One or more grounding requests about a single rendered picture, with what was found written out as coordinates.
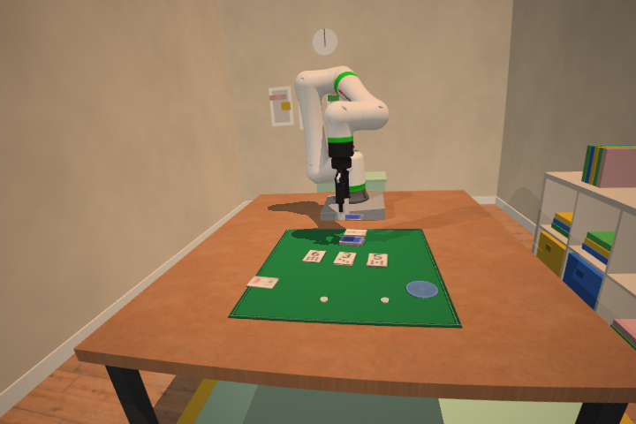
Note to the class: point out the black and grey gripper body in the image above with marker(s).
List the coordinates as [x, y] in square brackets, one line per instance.
[341, 165]

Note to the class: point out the light blue round disc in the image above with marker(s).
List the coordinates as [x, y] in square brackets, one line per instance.
[422, 289]

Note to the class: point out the green card cloth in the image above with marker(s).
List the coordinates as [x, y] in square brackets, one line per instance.
[354, 292]

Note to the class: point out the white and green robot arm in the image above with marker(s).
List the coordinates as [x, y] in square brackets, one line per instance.
[360, 111]

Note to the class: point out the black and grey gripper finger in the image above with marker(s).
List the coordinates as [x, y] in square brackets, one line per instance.
[340, 196]
[346, 194]

